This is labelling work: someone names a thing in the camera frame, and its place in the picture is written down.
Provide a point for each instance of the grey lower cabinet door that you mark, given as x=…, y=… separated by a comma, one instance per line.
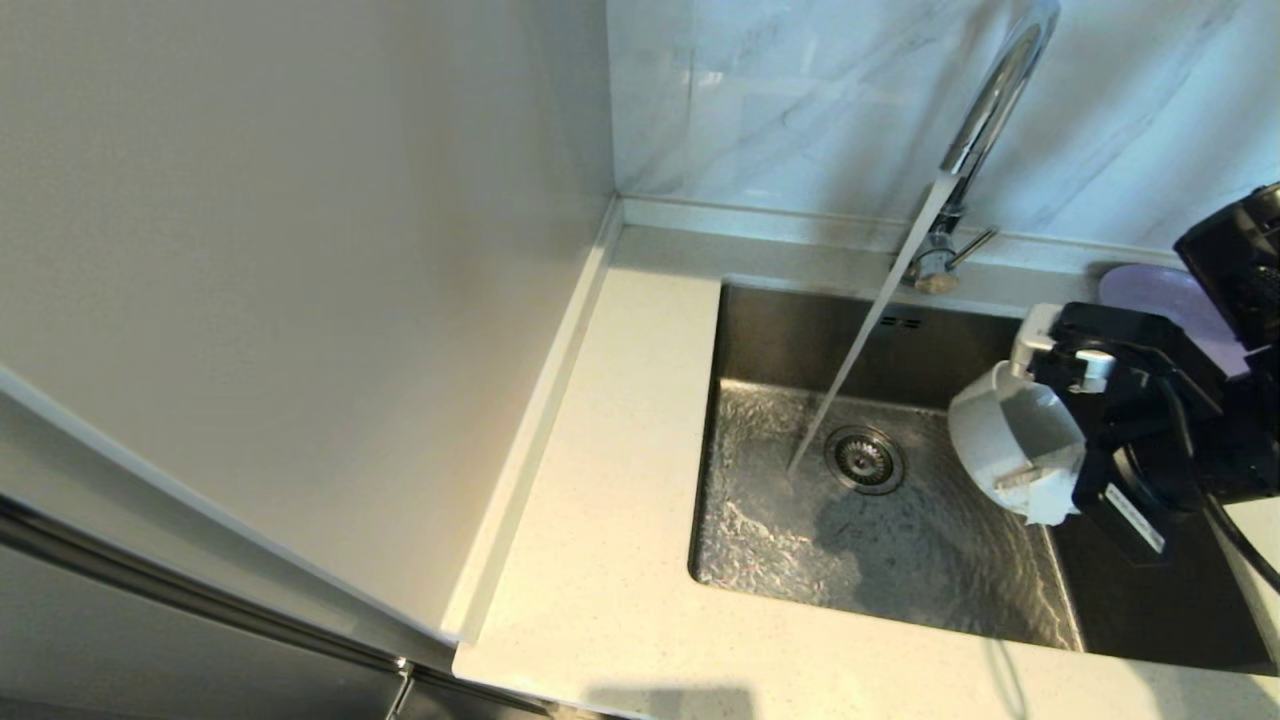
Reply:
x=150, y=660

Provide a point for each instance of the grey cabinet door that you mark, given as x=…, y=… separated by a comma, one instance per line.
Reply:
x=150, y=660
x=100, y=470

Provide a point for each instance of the chrome gooseneck faucet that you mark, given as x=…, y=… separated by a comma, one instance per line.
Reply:
x=990, y=100

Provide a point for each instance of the stainless steel sink basin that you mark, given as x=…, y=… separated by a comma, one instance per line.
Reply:
x=780, y=340

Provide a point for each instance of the grey upper cabinet door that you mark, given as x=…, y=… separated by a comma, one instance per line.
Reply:
x=100, y=470

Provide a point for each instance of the purple plastic plate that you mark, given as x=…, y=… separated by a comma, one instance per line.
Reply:
x=1160, y=295

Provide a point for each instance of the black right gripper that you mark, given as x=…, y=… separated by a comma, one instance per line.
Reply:
x=1150, y=450

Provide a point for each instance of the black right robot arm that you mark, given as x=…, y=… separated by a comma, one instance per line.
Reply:
x=1240, y=260

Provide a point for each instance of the metal door trim rail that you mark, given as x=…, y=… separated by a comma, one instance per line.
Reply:
x=150, y=570

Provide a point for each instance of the white tall cabinet side panel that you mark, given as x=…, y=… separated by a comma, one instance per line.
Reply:
x=300, y=250

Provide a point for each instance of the round metal drain strainer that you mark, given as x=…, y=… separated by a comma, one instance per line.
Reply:
x=865, y=460

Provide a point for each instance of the white plastic bowl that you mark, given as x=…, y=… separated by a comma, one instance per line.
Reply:
x=985, y=430

